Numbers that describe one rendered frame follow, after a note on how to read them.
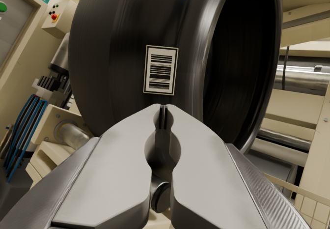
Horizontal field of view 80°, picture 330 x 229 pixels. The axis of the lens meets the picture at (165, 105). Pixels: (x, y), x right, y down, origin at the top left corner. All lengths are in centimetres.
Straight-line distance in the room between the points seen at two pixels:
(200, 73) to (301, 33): 69
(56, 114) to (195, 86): 37
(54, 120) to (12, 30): 48
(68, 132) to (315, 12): 90
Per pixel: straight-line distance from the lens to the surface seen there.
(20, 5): 97
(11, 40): 95
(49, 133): 56
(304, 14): 96
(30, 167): 57
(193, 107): 29
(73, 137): 49
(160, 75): 26
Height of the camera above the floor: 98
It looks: 8 degrees up
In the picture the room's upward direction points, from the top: 23 degrees clockwise
